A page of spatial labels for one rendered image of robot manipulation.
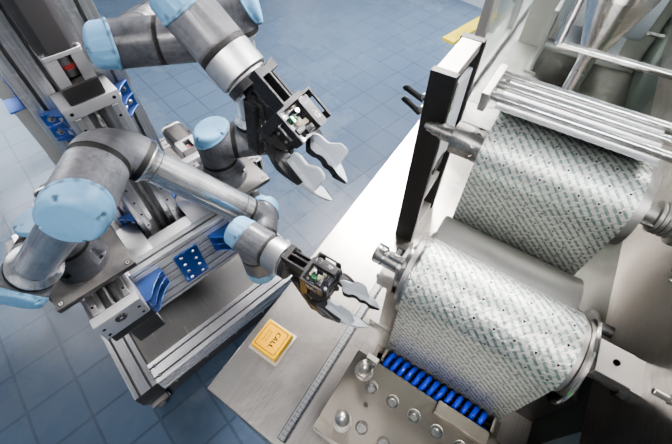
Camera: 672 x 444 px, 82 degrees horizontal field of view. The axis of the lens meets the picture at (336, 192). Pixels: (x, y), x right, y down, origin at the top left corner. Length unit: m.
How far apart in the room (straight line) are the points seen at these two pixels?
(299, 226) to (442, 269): 1.67
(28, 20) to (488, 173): 0.94
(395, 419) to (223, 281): 1.23
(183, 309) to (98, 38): 1.38
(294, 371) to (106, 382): 1.29
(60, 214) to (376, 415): 0.65
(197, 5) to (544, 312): 0.62
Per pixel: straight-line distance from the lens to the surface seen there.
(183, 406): 1.98
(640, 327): 0.77
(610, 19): 1.07
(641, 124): 0.78
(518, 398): 0.75
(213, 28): 0.56
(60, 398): 2.21
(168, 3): 0.58
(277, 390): 0.97
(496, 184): 0.71
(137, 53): 0.69
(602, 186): 0.71
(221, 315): 1.82
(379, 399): 0.83
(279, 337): 0.97
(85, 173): 0.79
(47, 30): 1.06
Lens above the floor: 1.84
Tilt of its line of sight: 51 degrees down
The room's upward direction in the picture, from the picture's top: straight up
